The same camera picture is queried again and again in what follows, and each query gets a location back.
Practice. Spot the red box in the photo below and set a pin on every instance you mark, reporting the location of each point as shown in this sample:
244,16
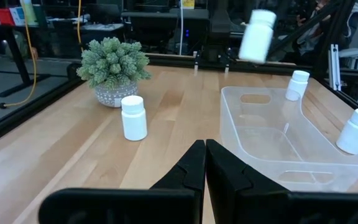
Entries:
3,15

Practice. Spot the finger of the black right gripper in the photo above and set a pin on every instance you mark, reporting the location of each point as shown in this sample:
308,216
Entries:
227,63
195,63

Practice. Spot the green artificial plant grey pot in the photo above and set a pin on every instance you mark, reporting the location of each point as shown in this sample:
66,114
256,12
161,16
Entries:
113,65

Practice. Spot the person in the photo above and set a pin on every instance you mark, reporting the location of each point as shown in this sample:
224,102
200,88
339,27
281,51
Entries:
322,25

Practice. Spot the black desk leg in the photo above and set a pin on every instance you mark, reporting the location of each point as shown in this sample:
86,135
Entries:
17,59

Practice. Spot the yellow label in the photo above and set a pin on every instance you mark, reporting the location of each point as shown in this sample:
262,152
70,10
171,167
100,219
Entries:
187,3

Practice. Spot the black aluminium table frame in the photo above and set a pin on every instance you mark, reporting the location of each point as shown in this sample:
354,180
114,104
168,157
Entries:
26,112

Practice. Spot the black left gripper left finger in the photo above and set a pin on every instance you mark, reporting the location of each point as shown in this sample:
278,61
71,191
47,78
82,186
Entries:
185,174

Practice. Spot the white aluminium bracket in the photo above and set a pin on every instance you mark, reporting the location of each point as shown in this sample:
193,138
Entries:
334,67

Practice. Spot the white and blue box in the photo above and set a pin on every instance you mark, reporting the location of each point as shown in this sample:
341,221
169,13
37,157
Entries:
17,15

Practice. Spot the clear plastic basket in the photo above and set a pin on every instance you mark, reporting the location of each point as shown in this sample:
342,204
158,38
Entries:
259,146

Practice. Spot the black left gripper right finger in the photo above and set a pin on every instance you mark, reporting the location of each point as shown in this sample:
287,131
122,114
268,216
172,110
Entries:
228,186

